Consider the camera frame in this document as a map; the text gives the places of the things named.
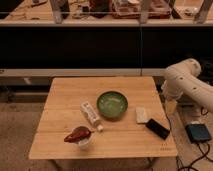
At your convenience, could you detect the green bowl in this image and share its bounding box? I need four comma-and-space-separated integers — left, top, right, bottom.
96, 91, 128, 120

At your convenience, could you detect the red sweet potato toy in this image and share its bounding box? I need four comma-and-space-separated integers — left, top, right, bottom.
64, 129, 91, 143

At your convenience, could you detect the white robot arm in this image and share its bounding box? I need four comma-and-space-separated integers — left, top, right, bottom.
162, 58, 213, 114

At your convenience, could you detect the black power box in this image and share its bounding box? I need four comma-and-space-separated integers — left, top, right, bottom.
186, 124, 212, 143

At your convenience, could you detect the black phone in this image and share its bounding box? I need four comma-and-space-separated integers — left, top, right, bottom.
146, 119, 170, 140

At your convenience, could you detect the black cable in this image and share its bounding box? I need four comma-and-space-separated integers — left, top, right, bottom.
175, 141, 213, 171

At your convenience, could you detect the wooden folding table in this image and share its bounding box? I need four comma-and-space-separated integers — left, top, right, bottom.
29, 77, 177, 159

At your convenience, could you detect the wooden shelf bench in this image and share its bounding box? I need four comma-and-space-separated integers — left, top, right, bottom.
0, 0, 213, 27

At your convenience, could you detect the white sponge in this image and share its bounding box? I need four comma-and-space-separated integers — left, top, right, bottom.
136, 107, 148, 124

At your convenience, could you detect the white bottle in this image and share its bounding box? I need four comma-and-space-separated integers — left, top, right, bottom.
80, 101, 103, 132

